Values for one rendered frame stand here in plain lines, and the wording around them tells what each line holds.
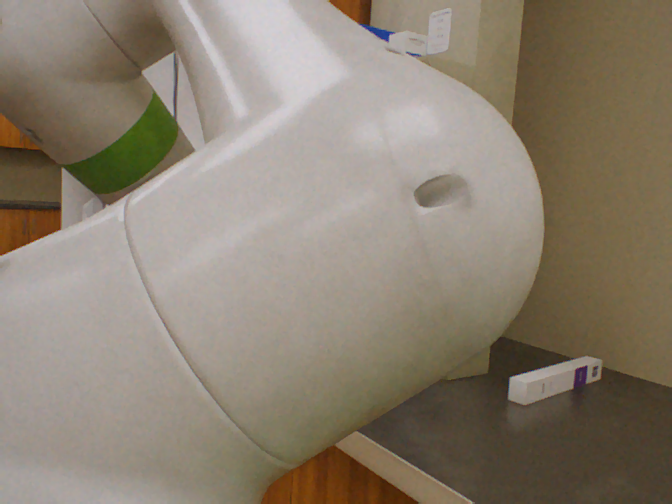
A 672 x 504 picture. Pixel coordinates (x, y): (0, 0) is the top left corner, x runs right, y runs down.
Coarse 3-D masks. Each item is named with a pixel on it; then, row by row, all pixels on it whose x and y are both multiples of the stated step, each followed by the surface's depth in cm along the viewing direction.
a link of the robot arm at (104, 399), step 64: (64, 256) 22; (128, 256) 20; (0, 320) 21; (64, 320) 20; (128, 320) 20; (0, 384) 20; (64, 384) 20; (128, 384) 19; (192, 384) 19; (0, 448) 20; (64, 448) 20; (128, 448) 20; (192, 448) 20; (256, 448) 21
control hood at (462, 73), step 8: (424, 56) 102; (432, 64) 103; (440, 64) 104; (448, 64) 105; (456, 64) 106; (464, 64) 107; (448, 72) 105; (456, 72) 106; (464, 72) 107; (472, 72) 108; (464, 80) 107; (472, 80) 108
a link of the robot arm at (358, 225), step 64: (128, 0) 49; (192, 0) 36; (256, 0) 31; (320, 0) 32; (192, 64) 33; (256, 64) 26; (320, 64) 23; (384, 64) 22; (256, 128) 22; (320, 128) 20; (384, 128) 20; (448, 128) 20; (512, 128) 23; (192, 192) 21; (256, 192) 20; (320, 192) 19; (384, 192) 19; (448, 192) 20; (512, 192) 20; (192, 256) 20; (256, 256) 19; (320, 256) 19; (384, 256) 19; (448, 256) 19; (512, 256) 21; (192, 320) 19; (256, 320) 19; (320, 320) 19; (384, 320) 20; (448, 320) 20; (512, 320) 23; (256, 384) 20; (320, 384) 20; (384, 384) 21; (320, 448) 23
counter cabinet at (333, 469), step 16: (336, 448) 97; (304, 464) 105; (320, 464) 101; (336, 464) 97; (352, 464) 93; (288, 480) 109; (304, 480) 105; (320, 480) 101; (336, 480) 97; (352, 480) 93; (368, 480) 90; (384, 480) 87; (272, 496) 114; (288, 496) 109; (304, 496) 105; (320, 496) 101; (336, 496) 97; (352, 496) 93; (368, 496) 90; (384, 496) 87; (400, 496) 84
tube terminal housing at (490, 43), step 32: (384, 0) 129; (416, 0) 121; (448, 0) 113; (480, 0) 107; (512, 0) 111; (416, 32) 121; (480, 32) 108; (512, 32) 112; (480, 64) 109; (512, 64) 114; (512, 96) 115
